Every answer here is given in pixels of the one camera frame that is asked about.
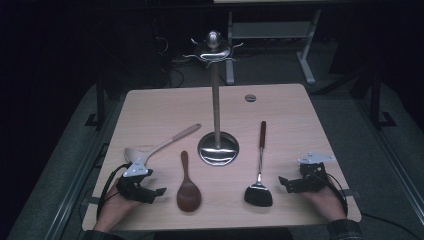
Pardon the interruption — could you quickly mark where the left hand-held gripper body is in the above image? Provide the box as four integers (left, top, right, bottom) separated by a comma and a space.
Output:
115, 157, 157, 204

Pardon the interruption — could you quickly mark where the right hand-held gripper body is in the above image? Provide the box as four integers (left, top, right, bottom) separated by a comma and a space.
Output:
287, 152, 337, 195

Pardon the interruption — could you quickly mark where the white ladle with beige handle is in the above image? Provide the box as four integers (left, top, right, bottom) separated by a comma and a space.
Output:
123, 123, 203, 164

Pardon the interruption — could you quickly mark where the black spatula with brown handle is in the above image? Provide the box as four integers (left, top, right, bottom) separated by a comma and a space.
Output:
243, 120, 274, 208

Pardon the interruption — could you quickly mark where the brown wooden spoon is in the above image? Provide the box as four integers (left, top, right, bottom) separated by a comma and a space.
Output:
176, 150, 203, 213

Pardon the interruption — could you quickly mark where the metal utensil rack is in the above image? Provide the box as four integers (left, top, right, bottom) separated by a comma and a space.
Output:
173, 29, 244, 167

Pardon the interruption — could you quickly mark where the person's right hand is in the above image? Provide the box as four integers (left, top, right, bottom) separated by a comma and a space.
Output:
299, 176, 348, 222

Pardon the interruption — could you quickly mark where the person's left hand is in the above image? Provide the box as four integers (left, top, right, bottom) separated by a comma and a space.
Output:
94, 179, 145, 232

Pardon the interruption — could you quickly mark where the black metal stand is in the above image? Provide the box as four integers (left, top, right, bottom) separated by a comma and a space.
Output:
369, 66, 398, 130
84, 74, 108, 130

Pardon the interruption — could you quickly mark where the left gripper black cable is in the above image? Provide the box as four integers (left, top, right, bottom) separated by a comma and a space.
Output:
96, 162, 133, 220

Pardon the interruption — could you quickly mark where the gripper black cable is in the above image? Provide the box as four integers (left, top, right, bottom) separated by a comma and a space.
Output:
309, 164, 350, 216
96, 162, 133, 220

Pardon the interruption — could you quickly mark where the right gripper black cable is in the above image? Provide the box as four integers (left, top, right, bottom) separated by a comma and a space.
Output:
309, 164, 350, 216

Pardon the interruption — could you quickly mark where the black floor cable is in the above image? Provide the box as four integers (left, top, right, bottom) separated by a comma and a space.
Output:
360, 213, 422, 240

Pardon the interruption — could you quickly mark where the bundle of dark cables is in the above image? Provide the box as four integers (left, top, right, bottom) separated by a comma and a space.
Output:
153, 33, 186, 89

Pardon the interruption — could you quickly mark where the grey metal desk frame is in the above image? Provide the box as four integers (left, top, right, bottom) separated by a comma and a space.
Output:
225, 8, 323, 85

